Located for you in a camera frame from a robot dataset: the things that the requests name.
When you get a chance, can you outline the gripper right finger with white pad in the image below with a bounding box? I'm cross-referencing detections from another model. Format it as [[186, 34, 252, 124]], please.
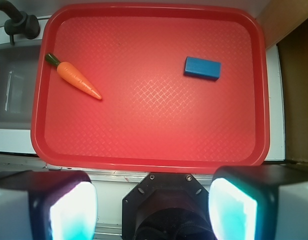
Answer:
[[208, 165, 308, 240]]

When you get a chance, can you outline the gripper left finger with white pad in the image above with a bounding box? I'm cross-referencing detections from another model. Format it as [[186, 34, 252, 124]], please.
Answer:
[[0, 170, 98, 240]]

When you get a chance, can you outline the orange toy carrot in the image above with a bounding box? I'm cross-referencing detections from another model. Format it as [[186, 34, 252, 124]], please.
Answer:
[[44, 53, 102, 100]]

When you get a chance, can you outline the grey sink basin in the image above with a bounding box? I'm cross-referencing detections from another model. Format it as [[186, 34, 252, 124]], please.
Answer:
[[0, 40, 42, 130]]

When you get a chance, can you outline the blue rectangular block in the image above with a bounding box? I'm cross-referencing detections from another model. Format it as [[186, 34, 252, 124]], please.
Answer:
[[184, 56, 222, 81]]

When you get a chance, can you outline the red plastic tray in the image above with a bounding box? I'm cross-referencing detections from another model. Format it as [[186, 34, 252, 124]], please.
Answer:
[[30, 3, 270, 174]]

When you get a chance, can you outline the black faucet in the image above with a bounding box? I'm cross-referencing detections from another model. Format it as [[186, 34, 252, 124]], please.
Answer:
[[0, 0, 41, 45]]

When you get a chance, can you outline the black octagonal camera mount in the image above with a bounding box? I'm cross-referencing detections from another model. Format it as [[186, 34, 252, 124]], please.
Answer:
[[121, 172, 216, 240]]

